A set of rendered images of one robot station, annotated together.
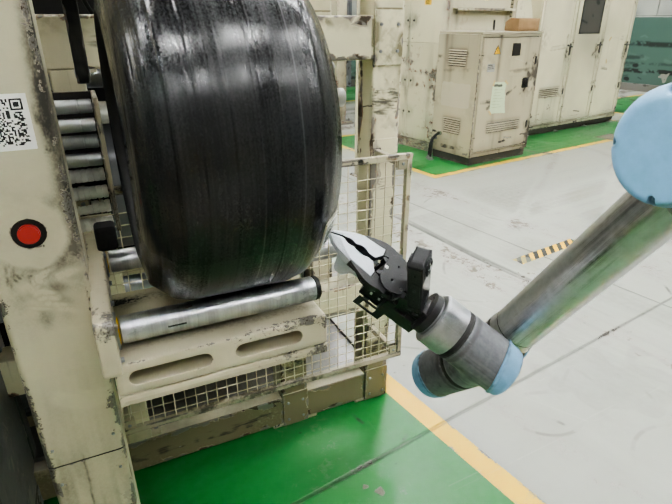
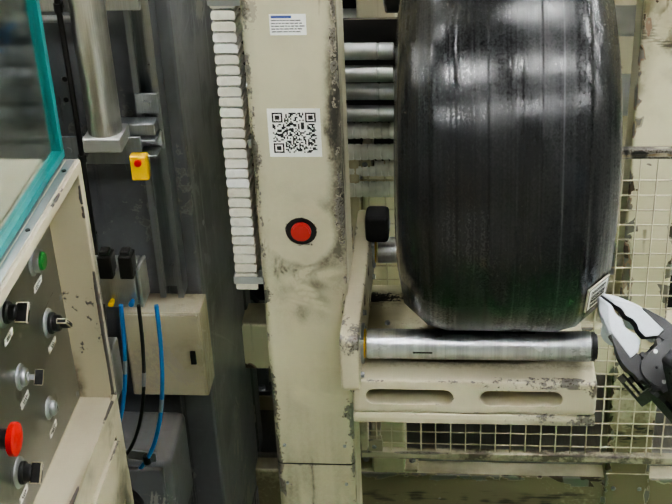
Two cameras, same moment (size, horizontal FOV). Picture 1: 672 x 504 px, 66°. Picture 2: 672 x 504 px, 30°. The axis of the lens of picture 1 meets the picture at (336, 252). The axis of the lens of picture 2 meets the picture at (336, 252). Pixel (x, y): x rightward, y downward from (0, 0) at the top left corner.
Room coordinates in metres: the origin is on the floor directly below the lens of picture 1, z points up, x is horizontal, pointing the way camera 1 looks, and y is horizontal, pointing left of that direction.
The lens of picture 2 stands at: (-0.65, -0.44, 1.96)
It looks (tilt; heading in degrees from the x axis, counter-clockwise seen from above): 30 degrees down; 32
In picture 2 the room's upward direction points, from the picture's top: 3 degrees counter-clockwise
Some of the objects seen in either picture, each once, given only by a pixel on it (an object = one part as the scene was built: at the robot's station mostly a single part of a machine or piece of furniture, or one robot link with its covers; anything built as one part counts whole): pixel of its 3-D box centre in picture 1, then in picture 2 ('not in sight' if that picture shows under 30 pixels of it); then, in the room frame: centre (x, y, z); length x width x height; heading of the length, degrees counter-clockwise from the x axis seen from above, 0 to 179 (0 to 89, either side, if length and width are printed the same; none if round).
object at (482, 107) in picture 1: (485, 96); not in sight; (5.58, -1.56, 0.62); 0.91 x 0.58 x 1.25; 124
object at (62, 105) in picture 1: (60, 164); (348, 110); (1.14, 0.62, 1.05); 0.20 x 0.15 x 0.30; 115
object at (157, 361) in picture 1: (223, 340); (473, 380); (0.76, 0.20, 0.83); 0.36 x 0.09 x 0.06; 115
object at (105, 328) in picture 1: (103, 293); (360, 293); (0.81, 0.42, 0.90); 0.40 x 0.03 x 0.10; 25
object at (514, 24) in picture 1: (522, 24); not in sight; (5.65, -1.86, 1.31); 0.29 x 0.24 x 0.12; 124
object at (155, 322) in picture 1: (223, 307); (477, 344); (0.76, 0.19, 0.90); 0.35 x 0.05 x 0.05; 115
